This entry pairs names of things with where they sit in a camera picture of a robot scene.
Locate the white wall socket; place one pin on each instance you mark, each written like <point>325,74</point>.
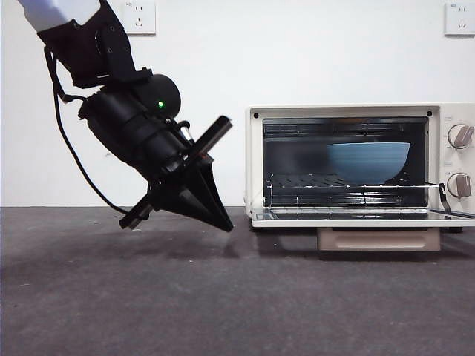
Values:
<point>460,20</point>
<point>143,18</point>

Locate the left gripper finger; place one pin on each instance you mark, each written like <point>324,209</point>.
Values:
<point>209,189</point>
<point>185,204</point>

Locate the cream Toshiba toaster oven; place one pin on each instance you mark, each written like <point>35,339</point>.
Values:
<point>254,167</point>

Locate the blue ribbed bowl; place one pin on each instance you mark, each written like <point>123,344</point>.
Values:
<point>367,163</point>

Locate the cream oven knob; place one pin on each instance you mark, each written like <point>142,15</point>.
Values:
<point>459,185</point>
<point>459,137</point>

